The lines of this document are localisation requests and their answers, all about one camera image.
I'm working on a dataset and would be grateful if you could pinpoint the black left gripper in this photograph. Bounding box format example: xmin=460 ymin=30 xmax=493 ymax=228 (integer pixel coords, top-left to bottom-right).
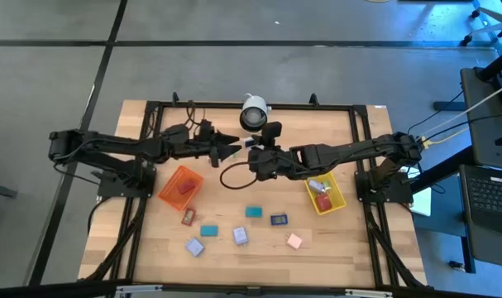
xmin=194 ymin=118 xmax=243 ymax=169

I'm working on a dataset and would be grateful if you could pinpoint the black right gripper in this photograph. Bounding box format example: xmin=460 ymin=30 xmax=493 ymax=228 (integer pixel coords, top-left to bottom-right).
xmin=247 ymin=121 xmax=295 ymax=182

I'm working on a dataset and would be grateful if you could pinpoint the red block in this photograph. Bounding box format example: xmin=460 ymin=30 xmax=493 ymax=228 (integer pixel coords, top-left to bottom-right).
xmin=315 ymin=193 xmax=333 ymax=211
xmin=176 ymin=179 xmax=196 ymax=195

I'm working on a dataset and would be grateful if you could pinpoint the red framed small device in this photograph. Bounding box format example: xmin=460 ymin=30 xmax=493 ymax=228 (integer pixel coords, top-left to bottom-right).
xmin=181 ymin=207 xmax=197 ymax=227

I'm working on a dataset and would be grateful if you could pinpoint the lavender charger with prongs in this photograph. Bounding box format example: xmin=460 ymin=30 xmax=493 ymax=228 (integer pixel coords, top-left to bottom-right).
xmin=232 ymin=226 xmax=250 ymax=247

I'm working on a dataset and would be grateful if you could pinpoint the pink charger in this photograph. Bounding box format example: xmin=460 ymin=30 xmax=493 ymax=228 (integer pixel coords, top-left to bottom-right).
xmin=285 ymin=233 xmax=304 ymax=251

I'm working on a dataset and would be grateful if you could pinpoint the lavender box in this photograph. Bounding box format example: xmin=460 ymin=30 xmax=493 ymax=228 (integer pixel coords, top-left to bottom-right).
xmin=184 ymin=237 xmax=206 ymax=258

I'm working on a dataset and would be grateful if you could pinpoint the orange plastic basket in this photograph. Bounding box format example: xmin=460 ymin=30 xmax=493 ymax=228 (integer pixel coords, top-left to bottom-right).
xmin=157 ymin=165 xmax=205 ymax=212

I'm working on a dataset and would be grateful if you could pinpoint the yellow plastic basket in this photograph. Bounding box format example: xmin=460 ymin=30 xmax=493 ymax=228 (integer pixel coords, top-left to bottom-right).
xmin=303 ymin=171 xmax=347 ymax=216

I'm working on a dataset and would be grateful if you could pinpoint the white sheet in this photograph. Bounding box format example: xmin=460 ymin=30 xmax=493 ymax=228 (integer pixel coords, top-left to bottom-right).
xmin=407 ymin=167 xmax=433 ymax=218

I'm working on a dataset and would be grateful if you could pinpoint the black desk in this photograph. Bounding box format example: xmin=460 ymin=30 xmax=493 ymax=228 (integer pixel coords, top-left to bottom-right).
xmin=459 ymin=65 xmax=502 ymax=171

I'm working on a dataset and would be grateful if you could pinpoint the black crossbar with silver brackets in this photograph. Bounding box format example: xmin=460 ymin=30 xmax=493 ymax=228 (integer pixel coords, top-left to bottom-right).
xmin=0 ymin=279 xmax=502 ymax=298

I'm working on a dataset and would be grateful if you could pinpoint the black laptop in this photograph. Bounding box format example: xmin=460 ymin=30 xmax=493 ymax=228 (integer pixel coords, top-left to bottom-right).
xmin=458 ymin=163 xmax=502 ymax=269

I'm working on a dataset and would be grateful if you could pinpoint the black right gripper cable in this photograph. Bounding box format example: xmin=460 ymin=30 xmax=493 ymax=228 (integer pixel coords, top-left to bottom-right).
xmin=218 ymin=160 xmax=259 ymax=191

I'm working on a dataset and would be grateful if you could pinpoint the black aluminium table frame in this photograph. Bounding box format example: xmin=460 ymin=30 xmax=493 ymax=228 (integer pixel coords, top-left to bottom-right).
xmin=77 ymin=93 xmax=428 ymax=291

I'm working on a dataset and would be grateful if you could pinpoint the yellow cable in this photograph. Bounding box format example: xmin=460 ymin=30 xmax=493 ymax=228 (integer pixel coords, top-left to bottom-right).
xmin=418 ymin=126 xmax=471 ymax=150

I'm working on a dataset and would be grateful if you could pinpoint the white rope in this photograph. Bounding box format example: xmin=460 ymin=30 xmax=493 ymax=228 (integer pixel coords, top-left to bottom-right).
xmin=433 ymin=79 xmax=502 ymax=130

